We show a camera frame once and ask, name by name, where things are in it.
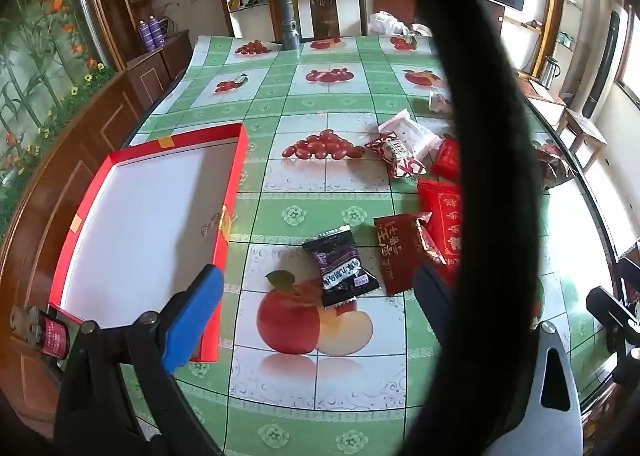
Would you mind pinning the dark red jar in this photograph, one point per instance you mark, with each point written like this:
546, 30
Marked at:
54, 336

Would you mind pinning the small white pink packet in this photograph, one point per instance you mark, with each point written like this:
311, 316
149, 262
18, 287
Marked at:
439, 101

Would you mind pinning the red gift box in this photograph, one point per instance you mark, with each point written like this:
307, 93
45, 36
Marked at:
150, 216

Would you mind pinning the silver kettle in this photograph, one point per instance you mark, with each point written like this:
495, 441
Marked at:
548, 73

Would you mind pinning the wooden television stand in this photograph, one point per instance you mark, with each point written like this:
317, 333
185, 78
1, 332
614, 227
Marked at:
547, 103

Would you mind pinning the long red snack packet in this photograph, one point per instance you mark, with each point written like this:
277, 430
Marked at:
447, 158

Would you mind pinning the brown wooden cabinet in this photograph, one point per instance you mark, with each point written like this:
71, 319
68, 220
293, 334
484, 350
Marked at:
155, 76

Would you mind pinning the red white patterned snack packet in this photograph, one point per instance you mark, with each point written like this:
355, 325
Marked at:
400, 156

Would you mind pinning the green fruit-print tablecloth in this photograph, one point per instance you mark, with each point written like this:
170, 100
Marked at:
300, 216

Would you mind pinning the floral wall poster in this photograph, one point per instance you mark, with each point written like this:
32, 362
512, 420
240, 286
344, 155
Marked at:
35, 51

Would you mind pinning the white pink snack packet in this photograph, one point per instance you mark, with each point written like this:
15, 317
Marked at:
407, 128

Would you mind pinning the grey thermos flask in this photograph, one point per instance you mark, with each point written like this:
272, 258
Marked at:
287, 21

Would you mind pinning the black pipe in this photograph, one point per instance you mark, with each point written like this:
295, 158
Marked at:
602, 66

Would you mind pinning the brown wooden panel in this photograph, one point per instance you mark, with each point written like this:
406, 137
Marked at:
75, 146

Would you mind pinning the red green packet pile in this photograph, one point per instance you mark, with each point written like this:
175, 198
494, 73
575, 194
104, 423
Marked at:
555, 161

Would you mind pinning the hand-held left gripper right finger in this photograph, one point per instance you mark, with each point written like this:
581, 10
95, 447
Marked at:
430, 296

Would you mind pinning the large red snack packet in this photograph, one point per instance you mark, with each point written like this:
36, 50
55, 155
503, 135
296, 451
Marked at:
445, 206

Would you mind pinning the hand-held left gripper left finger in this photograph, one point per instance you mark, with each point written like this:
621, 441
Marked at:
195, 321

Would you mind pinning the white plastic bag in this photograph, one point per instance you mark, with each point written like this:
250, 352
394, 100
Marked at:
385, 23

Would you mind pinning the window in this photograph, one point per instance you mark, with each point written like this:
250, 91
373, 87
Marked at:
632, 61

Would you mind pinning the wooden chair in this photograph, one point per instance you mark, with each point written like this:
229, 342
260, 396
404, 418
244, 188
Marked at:
322, 1

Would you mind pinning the teal jar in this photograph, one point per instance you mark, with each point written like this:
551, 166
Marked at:
566, 38

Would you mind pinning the black snack packet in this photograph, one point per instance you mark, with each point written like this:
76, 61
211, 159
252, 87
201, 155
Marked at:
340, 268

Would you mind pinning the wooden stool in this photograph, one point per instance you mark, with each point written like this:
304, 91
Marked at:
582, 123

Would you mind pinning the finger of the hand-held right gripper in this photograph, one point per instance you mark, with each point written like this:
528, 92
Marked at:
617, 316

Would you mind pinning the purple bottle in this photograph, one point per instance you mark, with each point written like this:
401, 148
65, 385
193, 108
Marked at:
145, 36
159, 32

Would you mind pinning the dark red snack packet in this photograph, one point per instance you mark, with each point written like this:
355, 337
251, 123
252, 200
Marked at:
397, 256

